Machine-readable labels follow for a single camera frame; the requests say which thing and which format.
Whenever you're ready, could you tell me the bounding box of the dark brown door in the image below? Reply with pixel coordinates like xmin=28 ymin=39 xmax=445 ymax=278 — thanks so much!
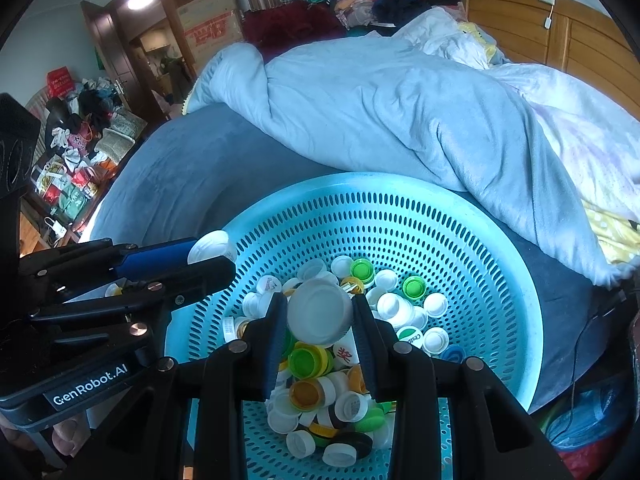
xmin=81 ymin=0 xmax=151 ymax=123

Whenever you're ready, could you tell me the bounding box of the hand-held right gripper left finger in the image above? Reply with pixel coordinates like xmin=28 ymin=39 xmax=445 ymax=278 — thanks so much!
xmin=65 ymin=292 xmax=290 ymax=480

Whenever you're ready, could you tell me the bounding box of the cardboard box red print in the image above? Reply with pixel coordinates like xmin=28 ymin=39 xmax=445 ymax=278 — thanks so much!
xmin=176 ymin=0 xmax=246 ymax=76

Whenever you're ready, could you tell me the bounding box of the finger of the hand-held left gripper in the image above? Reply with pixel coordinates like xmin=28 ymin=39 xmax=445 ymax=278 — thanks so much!
xmin=30 ymin=256 xmax=236 ymax=376
xmin=20 ymin=237 xmax=201 ymax=286

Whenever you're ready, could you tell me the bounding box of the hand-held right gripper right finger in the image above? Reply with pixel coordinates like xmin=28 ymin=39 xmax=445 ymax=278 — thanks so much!
xmin=351 ymin=294 xmax=576 ymax=480

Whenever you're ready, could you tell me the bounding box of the dark red cloth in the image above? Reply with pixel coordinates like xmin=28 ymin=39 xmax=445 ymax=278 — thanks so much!
xmin=242 ymin=0 xmax=346 ymax=63

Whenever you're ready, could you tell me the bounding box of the black cable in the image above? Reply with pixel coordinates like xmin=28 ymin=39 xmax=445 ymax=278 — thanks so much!
xmin=570 ymin=290 xmax=626 ymax=436

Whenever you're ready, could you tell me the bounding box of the light blue duvet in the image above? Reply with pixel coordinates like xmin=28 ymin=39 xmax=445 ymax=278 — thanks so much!
xmin=185 ymin=42 xmax=626 ymax=288

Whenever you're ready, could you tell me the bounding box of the yellow dotted cloth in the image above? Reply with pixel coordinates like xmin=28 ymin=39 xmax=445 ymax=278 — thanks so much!
xmin=582 ymin=197 xmax=640 ymax=266

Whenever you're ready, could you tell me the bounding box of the pile of mixed bottle caps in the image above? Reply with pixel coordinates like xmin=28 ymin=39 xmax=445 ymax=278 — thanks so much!
xmin=220 ymin=255 xmax=468 ymax=468

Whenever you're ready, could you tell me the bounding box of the wooden headboard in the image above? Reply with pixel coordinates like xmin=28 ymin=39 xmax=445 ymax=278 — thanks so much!
xmin=465 ymin=0 xmax=640 ymax=121

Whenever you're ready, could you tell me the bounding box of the large white bottle cap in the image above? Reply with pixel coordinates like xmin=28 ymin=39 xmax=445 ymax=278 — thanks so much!
xmin=286 ymin=279 xmax=354 ymax=347

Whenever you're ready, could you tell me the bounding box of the blue plastic bag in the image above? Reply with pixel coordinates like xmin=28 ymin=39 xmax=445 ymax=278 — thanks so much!
xmin=545 ymin=380 xmax=636 ymax=451

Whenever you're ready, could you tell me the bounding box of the red plastic bag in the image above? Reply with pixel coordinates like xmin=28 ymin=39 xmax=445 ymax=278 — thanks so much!
xmin=562 ymin=435 xmax=636 ymax=480

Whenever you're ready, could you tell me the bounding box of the turquoise perforated plastic basket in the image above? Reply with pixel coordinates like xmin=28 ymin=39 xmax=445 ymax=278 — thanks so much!
xmin=164 ymin=172 xmax=545 ymax=480

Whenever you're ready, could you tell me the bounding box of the person's left hand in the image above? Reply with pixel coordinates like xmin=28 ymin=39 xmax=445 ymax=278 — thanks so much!
xmin=0 ymin=416 xmax=93 ymax=468

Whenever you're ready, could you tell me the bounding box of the white crumpled quilt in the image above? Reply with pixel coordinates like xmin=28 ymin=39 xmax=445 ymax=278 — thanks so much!
xmin=392 ymin=7 xmax=640 ymax=241

